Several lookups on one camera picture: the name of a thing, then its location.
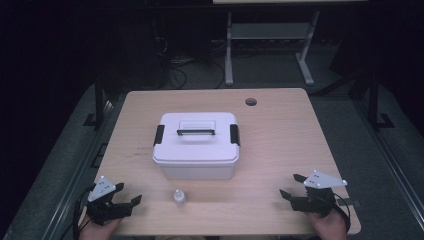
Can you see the person's right hand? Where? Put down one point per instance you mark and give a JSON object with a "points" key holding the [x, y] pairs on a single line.
{"points": [[328, 226]]}

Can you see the black metal stand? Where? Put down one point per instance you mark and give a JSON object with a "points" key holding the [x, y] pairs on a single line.
{"points": [[98, 100], [374, 100]]}

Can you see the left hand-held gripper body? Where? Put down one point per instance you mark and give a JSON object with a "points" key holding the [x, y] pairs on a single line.
{"points": [[101, 188]]}

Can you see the person's left hand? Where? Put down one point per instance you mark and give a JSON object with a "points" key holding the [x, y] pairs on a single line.
{"points": [[100, 230]]}

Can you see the white plastic storage box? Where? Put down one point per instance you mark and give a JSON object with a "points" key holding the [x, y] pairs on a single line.
{"points": [[196, 171]]}

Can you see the white metal desk frame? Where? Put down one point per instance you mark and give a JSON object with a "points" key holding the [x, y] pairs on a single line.
{"points": [[266, 30]]}

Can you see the black tape strip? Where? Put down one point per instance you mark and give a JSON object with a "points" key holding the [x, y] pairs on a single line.
{"points": [[348, 202]]}

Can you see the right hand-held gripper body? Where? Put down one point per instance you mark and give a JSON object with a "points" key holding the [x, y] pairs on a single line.
{"points": [[313, 198]]}

